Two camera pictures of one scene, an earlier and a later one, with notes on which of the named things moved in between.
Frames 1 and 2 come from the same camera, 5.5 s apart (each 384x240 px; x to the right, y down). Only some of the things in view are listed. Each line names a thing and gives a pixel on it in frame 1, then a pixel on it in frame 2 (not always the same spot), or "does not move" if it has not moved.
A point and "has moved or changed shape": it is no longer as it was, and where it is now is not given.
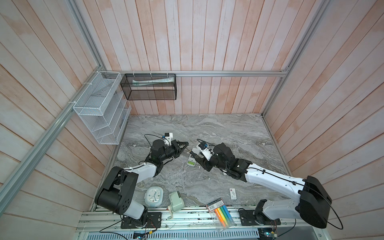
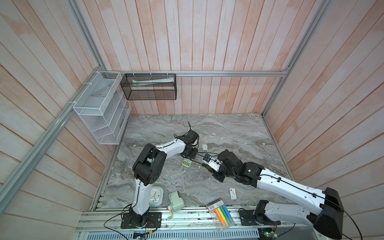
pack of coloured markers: (221, 215) does not move
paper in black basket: (139, 83) does not move
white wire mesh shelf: (104, 108) does not move
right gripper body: (213, 162) -> (218, 175)
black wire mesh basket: (149, 86) does not move
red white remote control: (191, 161) has moved or changed shape
